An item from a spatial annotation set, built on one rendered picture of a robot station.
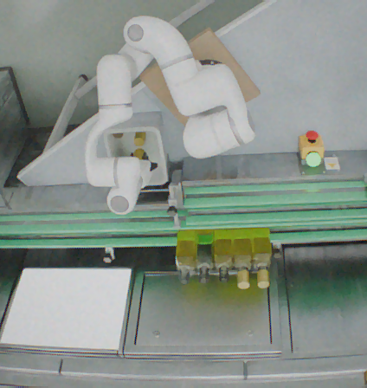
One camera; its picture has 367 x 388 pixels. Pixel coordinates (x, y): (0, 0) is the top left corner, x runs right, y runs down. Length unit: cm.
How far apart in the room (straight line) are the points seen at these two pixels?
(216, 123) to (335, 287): 74
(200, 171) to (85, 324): 61
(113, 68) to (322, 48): 59
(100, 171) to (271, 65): 57
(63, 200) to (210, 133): 72
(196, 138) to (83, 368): 76
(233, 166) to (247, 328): 50
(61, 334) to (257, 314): 61
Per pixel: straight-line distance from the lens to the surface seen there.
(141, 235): 162
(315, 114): 152
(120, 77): 118
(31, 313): 164
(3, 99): 227
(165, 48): 114
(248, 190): 147
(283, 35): 137
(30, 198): 175
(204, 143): 114
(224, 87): 111
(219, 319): 149
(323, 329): 152
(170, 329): 149
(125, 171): 120
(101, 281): 164
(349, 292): 161
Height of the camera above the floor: 200
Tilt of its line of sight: 47 degrees down
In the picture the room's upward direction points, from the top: 175 degrees counter-clockwise
